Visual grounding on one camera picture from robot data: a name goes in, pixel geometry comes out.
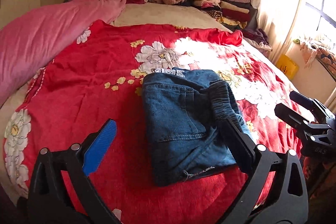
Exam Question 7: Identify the blue denim pants lace trim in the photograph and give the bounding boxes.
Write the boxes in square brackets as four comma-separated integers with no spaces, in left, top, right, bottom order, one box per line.
[142,68,251,186]

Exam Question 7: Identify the yellow paper bag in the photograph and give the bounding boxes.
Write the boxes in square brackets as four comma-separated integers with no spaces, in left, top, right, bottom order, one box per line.
[276,55,299,80]

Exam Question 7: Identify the patterned clothes on windowsill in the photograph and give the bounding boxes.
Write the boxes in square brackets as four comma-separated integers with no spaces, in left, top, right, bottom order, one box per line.
[292,36,335,78]

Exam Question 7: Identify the dark purple clothes pile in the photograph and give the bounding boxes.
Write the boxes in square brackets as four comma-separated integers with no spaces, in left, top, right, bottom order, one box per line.
[242,28,272,58]

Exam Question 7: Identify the stack of folded clothes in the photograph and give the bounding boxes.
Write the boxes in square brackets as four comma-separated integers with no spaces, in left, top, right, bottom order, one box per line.
[190,0,257,31]

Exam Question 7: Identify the red floral quilt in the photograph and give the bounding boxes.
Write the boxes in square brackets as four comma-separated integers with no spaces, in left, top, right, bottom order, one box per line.
[4,20,302,223]

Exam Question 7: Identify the beige bed sheet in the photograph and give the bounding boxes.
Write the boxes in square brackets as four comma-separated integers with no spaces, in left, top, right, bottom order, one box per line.
[0,2,289,198]

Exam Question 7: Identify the pink blanket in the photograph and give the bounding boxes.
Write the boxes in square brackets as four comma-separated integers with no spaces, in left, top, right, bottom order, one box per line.
[1,0,126,103]

